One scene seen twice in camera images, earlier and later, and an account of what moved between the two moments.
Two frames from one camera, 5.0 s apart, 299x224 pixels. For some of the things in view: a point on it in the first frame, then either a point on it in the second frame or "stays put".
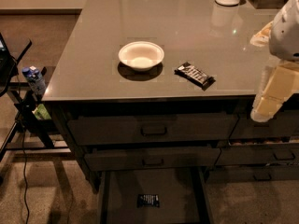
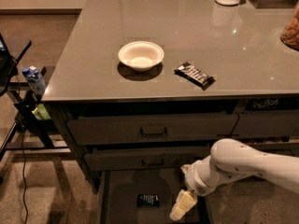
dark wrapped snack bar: [194, 76] stays put
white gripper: [285, 35] → [191, 178]
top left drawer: [152, 129] stays put
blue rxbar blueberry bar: [148, 201] stays put
